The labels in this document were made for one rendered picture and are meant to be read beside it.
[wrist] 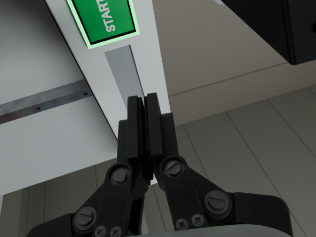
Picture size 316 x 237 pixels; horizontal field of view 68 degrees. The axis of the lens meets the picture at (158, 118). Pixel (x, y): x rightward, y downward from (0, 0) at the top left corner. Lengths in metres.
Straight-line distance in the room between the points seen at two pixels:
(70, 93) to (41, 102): 0.05
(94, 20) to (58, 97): 0.24
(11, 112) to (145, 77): 0.27
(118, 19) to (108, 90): 0.09
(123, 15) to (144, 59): 0.06
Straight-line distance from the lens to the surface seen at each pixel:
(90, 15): 0.25
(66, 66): 0.45
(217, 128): 2.03
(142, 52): 0.28
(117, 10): 0.25
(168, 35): 1.44
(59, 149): 0.62
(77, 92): 0.45
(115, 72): 0.29
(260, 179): 1.86
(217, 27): 1.56
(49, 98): 0.46
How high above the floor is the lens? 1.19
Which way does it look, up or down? 39 degrees down
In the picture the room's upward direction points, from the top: 159 degrees clockwise
